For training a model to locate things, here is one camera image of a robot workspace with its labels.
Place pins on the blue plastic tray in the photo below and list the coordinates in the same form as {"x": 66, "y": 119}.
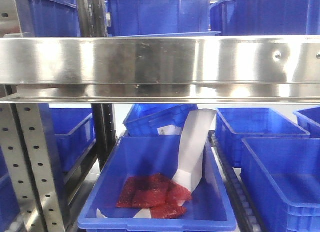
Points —
{"x": 184, "y": 34}

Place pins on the stainless steel shelf beam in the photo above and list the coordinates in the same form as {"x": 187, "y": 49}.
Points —
{"x": 203, "y": 70}

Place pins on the tilted blue bin behind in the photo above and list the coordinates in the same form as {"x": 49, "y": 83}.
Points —
{"x": 157, "y": 119}

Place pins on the white paper strip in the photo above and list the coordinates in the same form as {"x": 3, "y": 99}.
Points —
{"x": 178, "y": 157}

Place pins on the blue bin right rear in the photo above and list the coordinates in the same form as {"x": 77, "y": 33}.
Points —
{"x": 235, "y": 123}

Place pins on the blue bin lower left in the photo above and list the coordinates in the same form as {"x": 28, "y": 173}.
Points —
{"x": 74, "y": 133}

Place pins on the blue bin upper centre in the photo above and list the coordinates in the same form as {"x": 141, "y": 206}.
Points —
{"x": 141, "y": 17}

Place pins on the blue bin with red bags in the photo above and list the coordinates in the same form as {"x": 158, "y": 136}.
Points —
{"x": 209, "y": 210}

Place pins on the blue bin right front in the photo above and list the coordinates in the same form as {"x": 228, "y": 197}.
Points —
{"x": 283, "y": 180}

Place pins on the blue bin upper right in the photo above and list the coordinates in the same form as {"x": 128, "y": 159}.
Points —
{"x": 265, "y": 17}

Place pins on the blue bin upper left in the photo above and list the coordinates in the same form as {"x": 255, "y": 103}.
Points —
{"x": 55, "y": 18}

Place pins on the blue bin far right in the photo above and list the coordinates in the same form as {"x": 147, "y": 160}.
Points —
{"x": 308, "y": 119}

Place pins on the black vertical rack post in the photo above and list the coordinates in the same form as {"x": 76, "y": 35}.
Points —
{"x": 105, "y": 131}

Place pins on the perforated metal shelf post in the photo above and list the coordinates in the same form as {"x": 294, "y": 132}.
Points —
{"x": 31, "y": 154}

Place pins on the black roller rail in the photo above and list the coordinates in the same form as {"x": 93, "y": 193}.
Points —
{"x": 246, "y": 217}

